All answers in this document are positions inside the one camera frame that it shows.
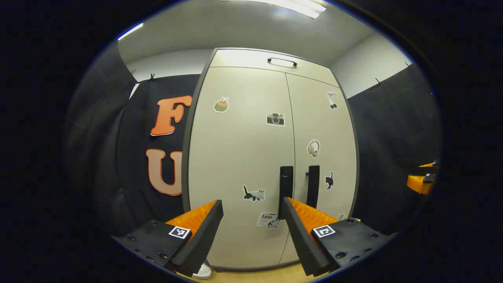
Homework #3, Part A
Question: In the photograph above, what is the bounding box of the black door handle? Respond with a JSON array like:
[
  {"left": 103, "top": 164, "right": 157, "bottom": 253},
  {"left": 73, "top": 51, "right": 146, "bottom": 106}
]
[
  {"left": 306, "top": 165, "right": 320, "bottom": 209},
  {"left": 278, "top": 166, "right": 294, "bottom": 220}
]

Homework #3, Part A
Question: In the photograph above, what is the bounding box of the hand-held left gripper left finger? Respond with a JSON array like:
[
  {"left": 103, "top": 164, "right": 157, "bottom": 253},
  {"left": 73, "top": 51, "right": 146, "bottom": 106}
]
[{"left": 112, "top": 199, "right": 224, "bottom": 277}]

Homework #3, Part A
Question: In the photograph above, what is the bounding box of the beige cabinet drawer front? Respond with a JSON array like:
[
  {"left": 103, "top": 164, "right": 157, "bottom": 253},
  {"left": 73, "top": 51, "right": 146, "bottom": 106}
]
[{"left": 209, "top": 49, "right": 339, "bottom": 87}]

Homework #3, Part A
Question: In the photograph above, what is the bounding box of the narrow ceiling light strip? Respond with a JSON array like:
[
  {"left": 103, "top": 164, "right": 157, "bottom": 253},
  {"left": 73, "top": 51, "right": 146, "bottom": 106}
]
[{"left": 117, "top": 23, "right": 144, "bottom": 41}]

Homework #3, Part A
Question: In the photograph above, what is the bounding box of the large ceiling light panel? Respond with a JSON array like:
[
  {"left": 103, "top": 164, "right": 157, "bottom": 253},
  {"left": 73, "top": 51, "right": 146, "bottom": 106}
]
[{"left": 224, "top": 0, "right": 327, "bottom": 19}]

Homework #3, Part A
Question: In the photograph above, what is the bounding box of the white shoe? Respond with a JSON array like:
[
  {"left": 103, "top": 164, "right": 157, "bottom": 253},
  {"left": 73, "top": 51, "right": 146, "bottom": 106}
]
[{"left": 193, "top": 263, "right": 212, "bottom": 279}]

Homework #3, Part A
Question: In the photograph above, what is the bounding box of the beige double-door shoe cabinet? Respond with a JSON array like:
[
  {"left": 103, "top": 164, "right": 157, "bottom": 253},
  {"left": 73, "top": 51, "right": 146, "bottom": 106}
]
[{"left": 182, "top": 48, "right": 360, "bottom": 272}]

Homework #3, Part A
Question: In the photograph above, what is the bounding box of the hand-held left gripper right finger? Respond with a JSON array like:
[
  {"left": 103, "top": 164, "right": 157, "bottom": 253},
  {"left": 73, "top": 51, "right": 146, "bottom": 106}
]
[{"left": 281, "top": 197, "right": 395, "bottom": 277}]

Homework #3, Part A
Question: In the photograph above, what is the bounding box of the beige cabinet door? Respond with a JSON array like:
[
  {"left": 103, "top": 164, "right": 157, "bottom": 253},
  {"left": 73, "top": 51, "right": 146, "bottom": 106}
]
[
  {"left": 189, "top": 67, "right": 296, "bottom": 268},
  {"left": 279, "top": 74, "right": 357, "bottom": 265}
]

